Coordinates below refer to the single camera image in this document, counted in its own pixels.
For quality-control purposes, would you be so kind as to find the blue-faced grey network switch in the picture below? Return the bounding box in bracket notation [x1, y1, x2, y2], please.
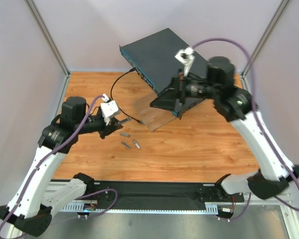
[119, 27, 210, 120]

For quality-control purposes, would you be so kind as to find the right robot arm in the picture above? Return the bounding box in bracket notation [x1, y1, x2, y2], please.
[150, 56, 299, 200]

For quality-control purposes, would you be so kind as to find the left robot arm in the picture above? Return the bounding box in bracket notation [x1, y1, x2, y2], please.
[0, 94, 122, 237]

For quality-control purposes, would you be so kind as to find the wooden support board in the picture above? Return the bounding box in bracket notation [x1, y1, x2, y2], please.
[133, 93, 176, 132]

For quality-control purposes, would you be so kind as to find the black cloth strip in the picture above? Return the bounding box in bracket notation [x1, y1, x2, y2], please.
[95, 181, 244, 211]

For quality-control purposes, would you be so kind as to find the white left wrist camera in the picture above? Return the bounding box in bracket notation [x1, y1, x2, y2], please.
[100, 94, 120, 125]

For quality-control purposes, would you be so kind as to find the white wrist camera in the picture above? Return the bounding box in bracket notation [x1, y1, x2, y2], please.
[175, 46, 195, 77]
[100, 94, 120, 125]

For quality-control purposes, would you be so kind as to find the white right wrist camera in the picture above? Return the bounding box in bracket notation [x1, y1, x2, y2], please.
[175, 46, 195, 77]

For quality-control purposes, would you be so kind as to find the black patch cable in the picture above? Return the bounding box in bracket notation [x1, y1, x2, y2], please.
[110, 67, 145, 125]

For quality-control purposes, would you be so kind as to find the aluminium frame post right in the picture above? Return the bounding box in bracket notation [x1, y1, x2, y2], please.
[241, 0, 292, 77]

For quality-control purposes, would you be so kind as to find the aluminium frame post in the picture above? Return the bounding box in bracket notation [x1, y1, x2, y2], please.
[241, 0, 292, 77]
[24, 0, 71, 75]

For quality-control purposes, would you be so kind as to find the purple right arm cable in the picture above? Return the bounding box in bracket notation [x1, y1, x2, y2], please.
[191, 37, 299, 222]

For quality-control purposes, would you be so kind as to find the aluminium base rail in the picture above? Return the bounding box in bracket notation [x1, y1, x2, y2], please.
[19, 180, 294, 217]

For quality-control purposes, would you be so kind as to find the aluminium frame post left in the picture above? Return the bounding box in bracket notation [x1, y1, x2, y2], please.
[24, 0, 71, 75]

